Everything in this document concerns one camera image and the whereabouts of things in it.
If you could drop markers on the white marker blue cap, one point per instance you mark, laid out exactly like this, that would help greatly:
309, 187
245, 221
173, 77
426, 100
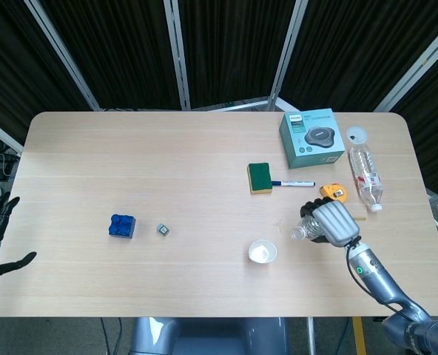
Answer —
294, 183

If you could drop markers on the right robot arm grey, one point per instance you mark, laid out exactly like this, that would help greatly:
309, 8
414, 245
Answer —
378, 277

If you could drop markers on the white plastic lid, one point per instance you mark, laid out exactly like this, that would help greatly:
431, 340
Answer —
359, 135

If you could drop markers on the right robot hand grey black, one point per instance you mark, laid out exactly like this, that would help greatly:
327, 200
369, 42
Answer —
335, 222

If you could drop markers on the teal speaker product box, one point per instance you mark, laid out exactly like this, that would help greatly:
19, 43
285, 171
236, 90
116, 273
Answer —
315, 142

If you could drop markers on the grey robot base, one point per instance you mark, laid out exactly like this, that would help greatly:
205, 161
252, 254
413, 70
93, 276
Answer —
208, 336

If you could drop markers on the metal table leg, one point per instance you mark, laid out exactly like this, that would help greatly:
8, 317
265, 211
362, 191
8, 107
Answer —
310, 336

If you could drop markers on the yellow tape measure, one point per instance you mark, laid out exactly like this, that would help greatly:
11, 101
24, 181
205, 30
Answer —
331, 191

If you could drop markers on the white screen frame post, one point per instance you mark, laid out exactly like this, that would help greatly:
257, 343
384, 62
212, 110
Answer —
418, 63
177, 55
0, 133
287, 51
61, 51

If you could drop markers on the large clear bottle red label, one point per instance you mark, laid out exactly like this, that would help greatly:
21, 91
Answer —
367, 177

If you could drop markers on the white paper cup blue flower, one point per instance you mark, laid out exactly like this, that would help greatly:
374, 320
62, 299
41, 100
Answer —
262, 252

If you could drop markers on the green yellow sponge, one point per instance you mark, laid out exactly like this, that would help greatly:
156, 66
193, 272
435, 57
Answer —
259, 175

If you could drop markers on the blue building block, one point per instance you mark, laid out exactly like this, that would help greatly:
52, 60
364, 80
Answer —
122, 227

